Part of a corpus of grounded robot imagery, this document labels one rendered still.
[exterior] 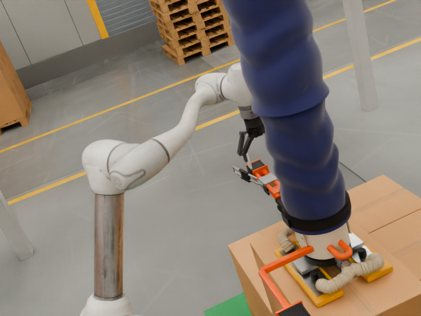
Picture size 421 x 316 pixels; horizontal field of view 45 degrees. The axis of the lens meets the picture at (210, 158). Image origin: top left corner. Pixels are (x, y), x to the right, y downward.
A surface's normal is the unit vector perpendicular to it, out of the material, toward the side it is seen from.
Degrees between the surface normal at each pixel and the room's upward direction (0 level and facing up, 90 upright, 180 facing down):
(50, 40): 90
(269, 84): 83
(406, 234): 0
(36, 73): 90
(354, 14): 90
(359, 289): 0
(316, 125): 102
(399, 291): 0
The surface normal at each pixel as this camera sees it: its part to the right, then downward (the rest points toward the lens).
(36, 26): 0.27, 0.36
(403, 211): -0.29, -0.85
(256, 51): -0.56, 0.48
